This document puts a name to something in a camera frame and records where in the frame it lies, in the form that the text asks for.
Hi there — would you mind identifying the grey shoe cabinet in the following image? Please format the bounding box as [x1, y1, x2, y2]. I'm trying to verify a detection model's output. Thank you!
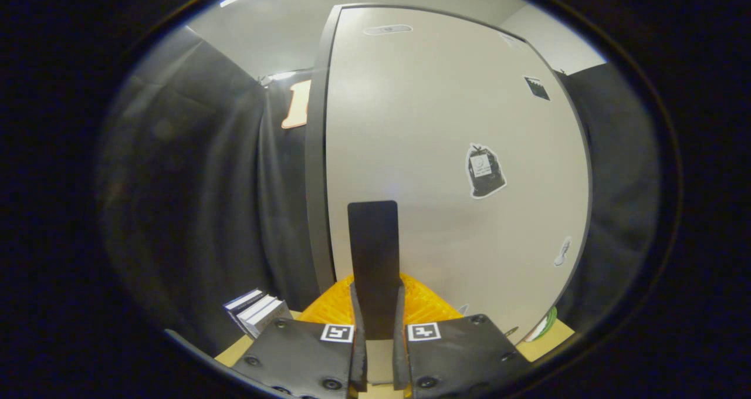
[304, 2, 593, 348]

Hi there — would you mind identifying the dark covered book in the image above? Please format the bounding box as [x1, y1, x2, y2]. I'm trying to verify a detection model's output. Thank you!
[235, 295, 278, 329]
[243, 299, 293, 339]
[223, 289, 265, 320]

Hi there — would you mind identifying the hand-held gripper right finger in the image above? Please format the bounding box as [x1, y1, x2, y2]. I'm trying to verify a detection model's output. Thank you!
[374, 201, 532, 399]

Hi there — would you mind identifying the green and white object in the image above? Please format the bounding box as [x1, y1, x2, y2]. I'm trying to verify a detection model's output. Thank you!
[524, 306, 559, 343]

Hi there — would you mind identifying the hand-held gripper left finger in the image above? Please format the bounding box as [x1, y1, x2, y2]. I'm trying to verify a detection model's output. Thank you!
[232, 201, 374, 399]

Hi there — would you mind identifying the black backdrop cloth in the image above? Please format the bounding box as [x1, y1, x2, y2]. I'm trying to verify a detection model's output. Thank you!
[97, 26, 665, 356]

